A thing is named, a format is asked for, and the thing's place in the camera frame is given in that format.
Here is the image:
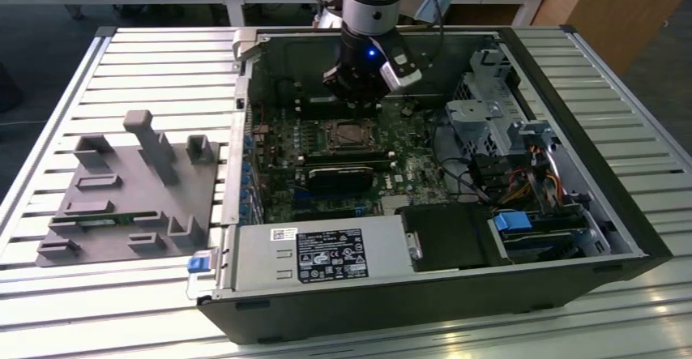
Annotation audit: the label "silver chipset heatsink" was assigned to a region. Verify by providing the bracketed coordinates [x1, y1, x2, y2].
[379, 196, 411, 214]

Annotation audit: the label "blue case latch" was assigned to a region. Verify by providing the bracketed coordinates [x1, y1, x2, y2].
[185, 249, 218, 276]

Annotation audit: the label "grey case handle bracket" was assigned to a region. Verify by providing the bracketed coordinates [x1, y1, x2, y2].
[231, 26, 271, 62]

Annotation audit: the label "silver CPU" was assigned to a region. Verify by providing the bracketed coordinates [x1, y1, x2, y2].
[334, 126, 369, 144]

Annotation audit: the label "coloured wire bundle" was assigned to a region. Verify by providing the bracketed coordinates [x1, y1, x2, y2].
[499, 143, 566, 206]

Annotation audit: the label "green RAM stick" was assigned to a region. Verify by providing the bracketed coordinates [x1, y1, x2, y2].
[79, 212, 161, 227]

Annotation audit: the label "grey power supply unit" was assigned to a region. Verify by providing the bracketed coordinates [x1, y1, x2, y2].
[229, 223, 419, 291]

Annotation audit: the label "blue disk carrier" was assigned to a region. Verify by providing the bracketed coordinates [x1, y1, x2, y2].
[485, 208, 614, 265]

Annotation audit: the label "metal socket cover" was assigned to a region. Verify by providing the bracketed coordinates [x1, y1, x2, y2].
[322, 120, 378, 149]

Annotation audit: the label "CPU socket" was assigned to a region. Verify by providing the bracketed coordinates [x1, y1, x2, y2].
[321, 118, 379, 152]

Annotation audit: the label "black expansion slot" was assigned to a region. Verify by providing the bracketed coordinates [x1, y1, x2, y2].
[294, 209, 358, 220]

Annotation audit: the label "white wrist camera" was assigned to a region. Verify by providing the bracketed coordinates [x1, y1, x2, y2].
[377, 45, 423, 92]

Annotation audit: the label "black graphics card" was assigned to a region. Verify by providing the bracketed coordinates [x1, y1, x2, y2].
[305, 165, 374, 194]

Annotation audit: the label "grey parts rack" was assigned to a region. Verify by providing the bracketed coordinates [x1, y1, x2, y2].
[31, 109, 222, 269]

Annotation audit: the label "wooden cabinet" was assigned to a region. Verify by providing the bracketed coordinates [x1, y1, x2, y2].
[531, 0, 692, 76]

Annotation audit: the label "black plastic shroud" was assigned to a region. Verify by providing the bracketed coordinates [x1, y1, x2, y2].
[397, 203, 511, 273]

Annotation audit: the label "black PC case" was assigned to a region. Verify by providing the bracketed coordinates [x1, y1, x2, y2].
[193, 24, 674, 346]

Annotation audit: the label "metal disk bay cage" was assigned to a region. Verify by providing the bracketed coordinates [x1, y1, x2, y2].
[431, 49, 545, 161]

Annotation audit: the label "green motherboard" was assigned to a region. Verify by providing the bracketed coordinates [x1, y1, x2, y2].
[245, 95, 449, 222]

